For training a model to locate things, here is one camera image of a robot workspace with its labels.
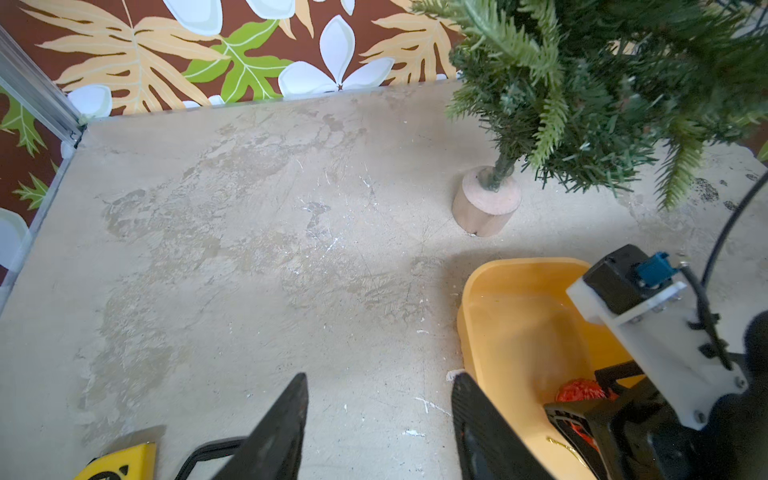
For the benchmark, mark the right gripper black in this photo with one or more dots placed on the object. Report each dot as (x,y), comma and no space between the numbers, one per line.
(638,436)

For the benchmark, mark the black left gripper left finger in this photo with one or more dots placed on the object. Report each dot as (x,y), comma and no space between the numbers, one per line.
(274,449)

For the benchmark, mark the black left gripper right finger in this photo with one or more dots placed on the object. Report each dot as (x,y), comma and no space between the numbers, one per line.
(487,446)

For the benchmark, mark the red grid-textured ball ornament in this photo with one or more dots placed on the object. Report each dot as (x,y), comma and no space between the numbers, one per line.
(580,390)

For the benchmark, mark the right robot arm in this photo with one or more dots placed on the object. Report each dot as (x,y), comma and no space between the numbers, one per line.
(755,342)

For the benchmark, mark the wooden tree base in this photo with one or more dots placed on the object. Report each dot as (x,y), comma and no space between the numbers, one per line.
(481,212)

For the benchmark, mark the small green christmas tree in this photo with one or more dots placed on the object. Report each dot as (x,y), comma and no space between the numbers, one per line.
(581,92)

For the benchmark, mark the yellow plastic tray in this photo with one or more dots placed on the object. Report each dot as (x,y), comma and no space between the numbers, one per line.
(522,339)

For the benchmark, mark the yellow tape measure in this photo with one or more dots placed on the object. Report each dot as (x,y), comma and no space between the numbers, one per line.
(139,461)

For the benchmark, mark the aluminium frame post left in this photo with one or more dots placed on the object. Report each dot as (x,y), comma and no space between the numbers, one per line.
(26,82)

